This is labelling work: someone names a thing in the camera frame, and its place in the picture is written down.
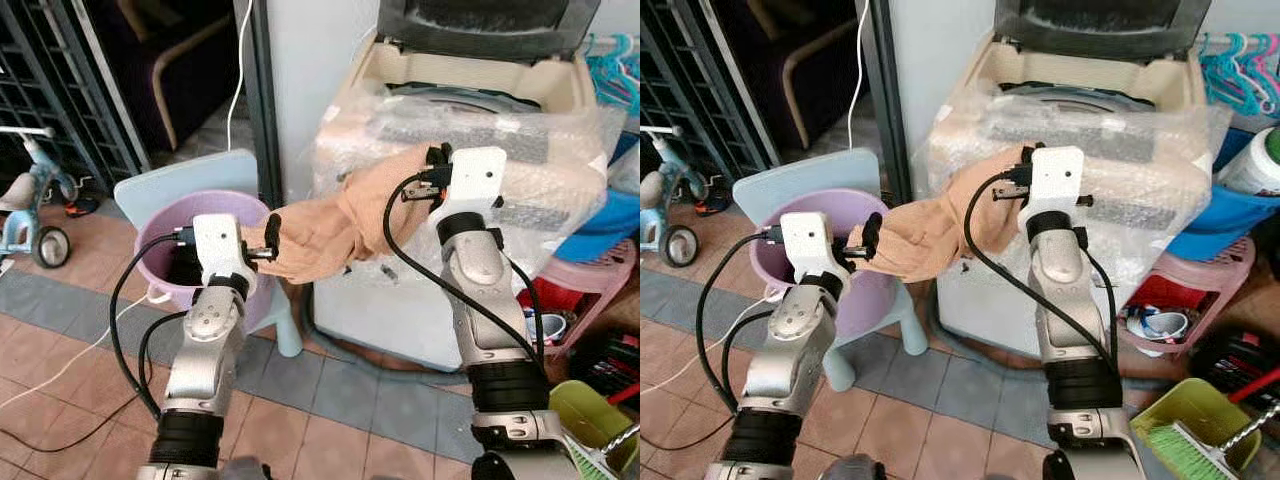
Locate light blue plastic stool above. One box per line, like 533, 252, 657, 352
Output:
732, 147, 927, 393
113, 149, 305, 359

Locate beige top-load washing machine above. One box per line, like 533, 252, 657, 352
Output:
310, 30, 601, 373
925, 28, 1216, 358

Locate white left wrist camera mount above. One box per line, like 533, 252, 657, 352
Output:
779, 211, 839, 285
192, 213, 249, 291

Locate white bottle with green cap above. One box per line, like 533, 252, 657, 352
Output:
1214, 125, 1280, 198

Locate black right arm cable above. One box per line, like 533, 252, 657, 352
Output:
963, 168, 1121, 376
383, 170, 549, 381

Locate orange cloth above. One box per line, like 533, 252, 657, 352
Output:
262, 146, 441, 287
850, 145, 1029, 283

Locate green bristle brush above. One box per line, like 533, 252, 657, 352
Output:
1144, 400, 1280, 480
568, 424, 641, 480

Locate black and red case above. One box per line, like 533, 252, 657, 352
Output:
573, 328, 641, 403
1188, 325, 1280, 413

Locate white floor cable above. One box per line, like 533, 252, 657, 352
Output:
0, 293, 153, 412
640, 293, 771, 396

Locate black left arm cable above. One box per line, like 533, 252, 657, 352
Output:
108, 226, 195, 421
694, 226, 783, 416

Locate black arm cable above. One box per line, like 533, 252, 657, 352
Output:
963, 168, 1121, 376
694, 226, 783, 416
383, 170, 549, 381
108, 226, 195, 421

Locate dark washing machine lid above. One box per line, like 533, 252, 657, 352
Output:
374, 0, 603, 64
992, 0, 1214, 64

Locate green dustpan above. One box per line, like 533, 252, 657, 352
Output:
547, 379, 641, 477
1130, 377, 1263, 480

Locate light blue child tricycle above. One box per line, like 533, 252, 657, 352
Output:
640, 125, 702, 269
0, 125, 78, 271

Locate blue plastic tub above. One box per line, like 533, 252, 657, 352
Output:
553, 130, 641, 264
1165, 128, 1280, 263

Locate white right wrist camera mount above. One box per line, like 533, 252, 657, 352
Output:
432, 147, 507, 223
1018, 146, 1087, 219

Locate clear bubble wrap cover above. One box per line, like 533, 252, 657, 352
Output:
312, 78, 626, 263
925, 78, 1236, 286

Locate black door frame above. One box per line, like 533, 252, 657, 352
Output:
864, 0, 913, 206
244, 0, 287, 211

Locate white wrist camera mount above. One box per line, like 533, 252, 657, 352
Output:
1018, 146, 1087, 219
779, 211, 839, 285
192, 213, 249, 291
432, 147, 507, 223

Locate pink plastic basket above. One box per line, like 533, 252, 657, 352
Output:
518, 238, 641, 358
1118, 234, 1258, 358

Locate white hanging cable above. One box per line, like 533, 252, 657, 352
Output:
846, 0, 873, 153
226, 0, 253, 153

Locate teal and pink clothes hangers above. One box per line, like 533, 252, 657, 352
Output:
1198, 32, 1280, 118
584, 33, 641, 118

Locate purple plastic basin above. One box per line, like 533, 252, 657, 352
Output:
134, 189, 277, 333
747, 187, 907, 339

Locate black metal gate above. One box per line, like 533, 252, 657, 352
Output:
640, 0, 769, 193
0, 0, 143, 191

